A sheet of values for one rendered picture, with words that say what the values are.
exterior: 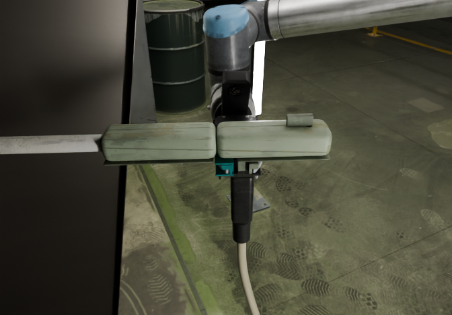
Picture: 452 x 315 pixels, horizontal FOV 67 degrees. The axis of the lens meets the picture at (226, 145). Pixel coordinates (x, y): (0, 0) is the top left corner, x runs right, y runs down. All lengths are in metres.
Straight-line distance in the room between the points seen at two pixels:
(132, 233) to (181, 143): 1.50
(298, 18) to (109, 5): 0.39
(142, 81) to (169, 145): 1.92
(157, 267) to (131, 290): 0.16
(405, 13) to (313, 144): 0.39
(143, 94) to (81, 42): 1.82
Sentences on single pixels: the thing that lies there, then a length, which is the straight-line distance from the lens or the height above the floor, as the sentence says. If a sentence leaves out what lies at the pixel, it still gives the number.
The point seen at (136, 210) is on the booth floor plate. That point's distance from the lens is 2.06.
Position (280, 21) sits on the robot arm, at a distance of 0.79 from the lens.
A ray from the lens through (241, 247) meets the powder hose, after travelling 0.60.
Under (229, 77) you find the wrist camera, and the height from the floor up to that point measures 1.21.
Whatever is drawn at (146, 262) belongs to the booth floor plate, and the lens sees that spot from 1.79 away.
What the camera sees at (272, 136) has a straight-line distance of 0.45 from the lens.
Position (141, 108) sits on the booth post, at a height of 0.36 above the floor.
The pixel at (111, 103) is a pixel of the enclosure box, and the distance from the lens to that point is 0.63.
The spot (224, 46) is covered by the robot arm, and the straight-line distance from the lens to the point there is 0.70.
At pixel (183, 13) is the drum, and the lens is 2.84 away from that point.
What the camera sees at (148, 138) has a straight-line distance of 0.46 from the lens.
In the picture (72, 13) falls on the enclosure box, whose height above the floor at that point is 1.30.
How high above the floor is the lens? 1.40
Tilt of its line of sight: 32 degrees down
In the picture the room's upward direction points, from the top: straight up
